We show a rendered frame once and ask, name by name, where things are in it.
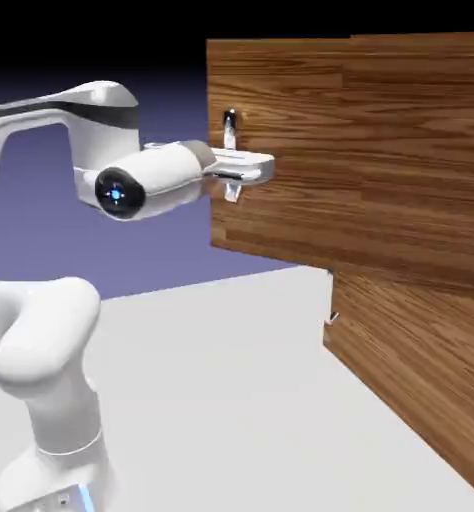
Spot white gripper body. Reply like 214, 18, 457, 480
201, 146, 277, 186

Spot silver curved door handle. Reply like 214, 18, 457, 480
221, 108, 245, 204

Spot wooden cabinet door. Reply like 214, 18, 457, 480
205, 33, 474, 300

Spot wooden cabinet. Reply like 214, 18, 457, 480
321, 30, 474, 506

